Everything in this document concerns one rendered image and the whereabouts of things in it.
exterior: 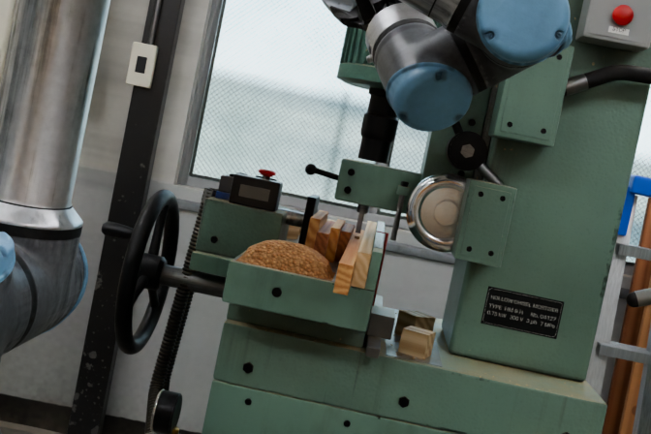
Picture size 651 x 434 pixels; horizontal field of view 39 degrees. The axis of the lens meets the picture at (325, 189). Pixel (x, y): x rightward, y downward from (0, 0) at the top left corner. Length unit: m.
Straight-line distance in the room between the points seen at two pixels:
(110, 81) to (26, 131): 1.83
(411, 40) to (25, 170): 0.49
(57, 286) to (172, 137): 1.78
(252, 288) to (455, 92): 0.44
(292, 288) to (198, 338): 1.71
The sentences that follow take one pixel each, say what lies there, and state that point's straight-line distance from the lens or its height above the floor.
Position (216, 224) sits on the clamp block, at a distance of 1.56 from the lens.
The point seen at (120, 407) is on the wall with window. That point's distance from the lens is 3.11.
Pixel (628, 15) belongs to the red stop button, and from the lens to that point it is 1.46.
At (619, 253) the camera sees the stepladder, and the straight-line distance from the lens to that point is 2.36.
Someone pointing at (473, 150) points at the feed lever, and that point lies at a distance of 1.42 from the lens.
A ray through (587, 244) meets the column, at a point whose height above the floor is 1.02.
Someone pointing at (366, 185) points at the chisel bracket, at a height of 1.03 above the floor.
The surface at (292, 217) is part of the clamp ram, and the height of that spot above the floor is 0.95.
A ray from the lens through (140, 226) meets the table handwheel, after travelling 1.52.
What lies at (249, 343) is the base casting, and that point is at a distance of 1.41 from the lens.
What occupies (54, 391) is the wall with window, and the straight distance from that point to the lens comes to 3.15.
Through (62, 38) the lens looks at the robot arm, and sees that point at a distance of 1.17.
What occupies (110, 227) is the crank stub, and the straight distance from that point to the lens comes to 1.55.
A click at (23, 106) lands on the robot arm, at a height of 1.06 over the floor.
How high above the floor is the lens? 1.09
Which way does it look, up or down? 3 degrees down
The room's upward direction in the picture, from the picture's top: 11 degrees clockwise
